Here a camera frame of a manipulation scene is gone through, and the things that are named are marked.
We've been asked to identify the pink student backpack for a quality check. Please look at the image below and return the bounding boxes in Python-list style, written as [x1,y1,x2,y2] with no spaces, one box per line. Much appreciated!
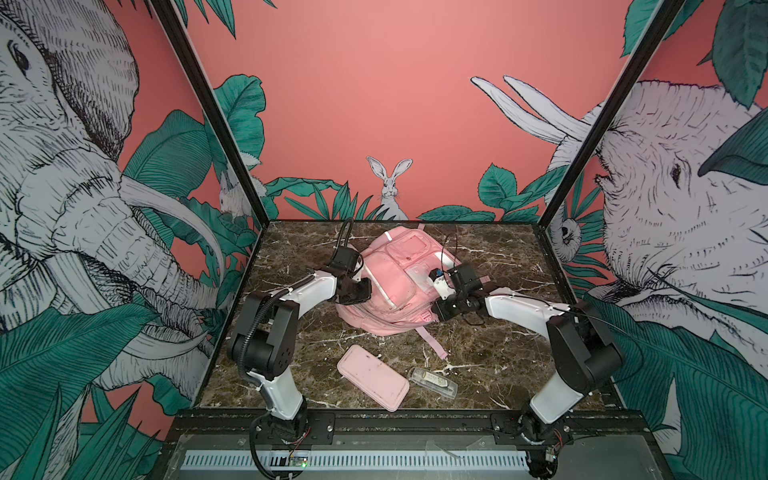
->
[336,226,491,359]

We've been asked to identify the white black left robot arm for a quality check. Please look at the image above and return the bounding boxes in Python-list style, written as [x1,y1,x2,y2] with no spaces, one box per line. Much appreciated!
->
[229,270,373,421]

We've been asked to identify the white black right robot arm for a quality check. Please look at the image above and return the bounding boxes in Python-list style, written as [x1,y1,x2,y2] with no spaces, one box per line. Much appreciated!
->
[431,287,625,430]

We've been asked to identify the clear plastic eraser box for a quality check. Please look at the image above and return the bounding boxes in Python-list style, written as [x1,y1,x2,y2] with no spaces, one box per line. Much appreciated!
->
[409,367,458,400]

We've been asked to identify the pink pencil case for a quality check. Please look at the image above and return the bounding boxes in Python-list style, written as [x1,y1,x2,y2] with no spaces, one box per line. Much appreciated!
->
[337,345,410,412]

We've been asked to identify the white ventilation grille strip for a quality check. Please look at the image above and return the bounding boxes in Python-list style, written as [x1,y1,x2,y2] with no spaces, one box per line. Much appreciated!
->
[181,450,529,472]

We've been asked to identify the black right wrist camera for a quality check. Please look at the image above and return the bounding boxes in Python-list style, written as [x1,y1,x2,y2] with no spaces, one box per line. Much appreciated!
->
[429,264,483,300]

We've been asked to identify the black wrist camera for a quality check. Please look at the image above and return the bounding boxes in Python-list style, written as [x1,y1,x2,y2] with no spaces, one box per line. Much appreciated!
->
[328,246,364,277]
[429,264,483,300]

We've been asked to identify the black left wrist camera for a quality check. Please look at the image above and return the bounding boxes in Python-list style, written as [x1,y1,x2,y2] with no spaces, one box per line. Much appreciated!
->
[328,246,364,277]

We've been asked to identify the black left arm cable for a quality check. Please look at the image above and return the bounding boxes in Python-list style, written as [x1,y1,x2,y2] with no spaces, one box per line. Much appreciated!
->
[235,275,316,385]

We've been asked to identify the black front mounting rail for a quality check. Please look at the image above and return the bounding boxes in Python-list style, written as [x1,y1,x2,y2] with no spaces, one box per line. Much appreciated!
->
[166,408,655,449]

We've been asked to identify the black left corner frame post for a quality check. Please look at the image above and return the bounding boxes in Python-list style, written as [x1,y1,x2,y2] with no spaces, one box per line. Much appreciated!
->
[150,0,270,230]

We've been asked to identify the black corner frame post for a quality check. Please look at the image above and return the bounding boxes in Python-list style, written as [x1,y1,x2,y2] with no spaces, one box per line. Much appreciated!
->
[150,0,270,230]
[537,0,685,228]

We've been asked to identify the black right corner frame post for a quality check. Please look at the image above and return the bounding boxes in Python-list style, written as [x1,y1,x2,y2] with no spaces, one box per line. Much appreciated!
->
[537,0,685,228]

